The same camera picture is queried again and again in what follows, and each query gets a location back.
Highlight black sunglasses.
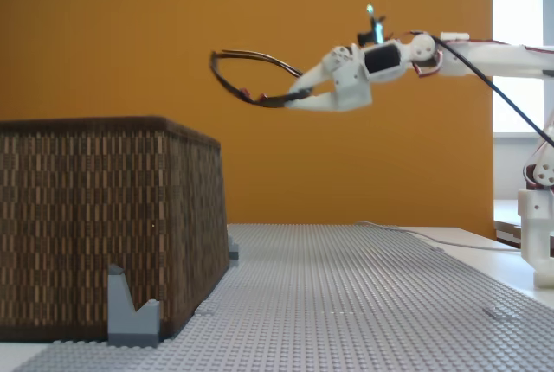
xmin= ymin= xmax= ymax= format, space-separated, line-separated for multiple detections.
xmin=209 ymin=48 xmax=311 ymax=110

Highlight brown woven bin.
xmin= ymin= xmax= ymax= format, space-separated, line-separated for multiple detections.
xmin=0 ymin=115 xmax=231 ymax=343

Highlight grey studded baseplate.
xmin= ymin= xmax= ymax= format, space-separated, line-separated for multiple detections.
xmin=12 ymin=222 xmax=554 ymax=372

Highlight small flat grey tile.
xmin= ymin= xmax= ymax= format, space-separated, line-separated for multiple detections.
xmin=481 ymin=305 xmax=517 ymax=321

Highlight large grey brick stopper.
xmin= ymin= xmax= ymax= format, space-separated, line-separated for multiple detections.
xmin=106 ymin=262 xmax=161 ymax=349

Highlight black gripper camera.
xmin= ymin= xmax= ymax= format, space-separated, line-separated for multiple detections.
xmin=356 ymin=3 xmax=389 ymax=45

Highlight black cable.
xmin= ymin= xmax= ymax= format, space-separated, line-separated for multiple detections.
xmin=431 ymin=36 xmax=554 ymax=147

